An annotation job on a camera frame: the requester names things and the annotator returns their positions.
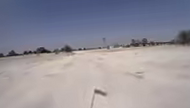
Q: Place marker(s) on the distant tower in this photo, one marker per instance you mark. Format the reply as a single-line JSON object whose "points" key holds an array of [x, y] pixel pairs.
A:
{"points": [[104, 41]]}

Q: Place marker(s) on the row of distant trees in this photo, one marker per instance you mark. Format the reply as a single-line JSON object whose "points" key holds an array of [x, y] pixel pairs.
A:
{"points": [[40, 50]]}

